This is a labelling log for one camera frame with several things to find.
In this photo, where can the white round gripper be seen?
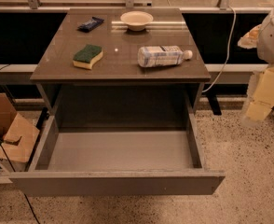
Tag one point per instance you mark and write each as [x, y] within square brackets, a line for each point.
[273, 41]

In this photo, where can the green and yellow sponge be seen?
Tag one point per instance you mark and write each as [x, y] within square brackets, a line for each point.
[88, 56]

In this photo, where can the grey cabinet with glossy top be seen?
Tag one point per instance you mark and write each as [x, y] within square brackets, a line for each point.
[118, 66]

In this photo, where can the open grey top drawer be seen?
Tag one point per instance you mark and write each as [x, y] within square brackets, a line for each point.
[106, 144]

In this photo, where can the clear plastic water bottle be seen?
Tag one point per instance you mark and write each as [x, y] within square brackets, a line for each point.
[155, 56]

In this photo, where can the white paper bowl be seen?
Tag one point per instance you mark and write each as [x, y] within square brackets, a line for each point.
[136, 20]

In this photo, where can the brown cardboard box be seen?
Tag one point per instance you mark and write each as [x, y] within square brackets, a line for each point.
[17, 137]

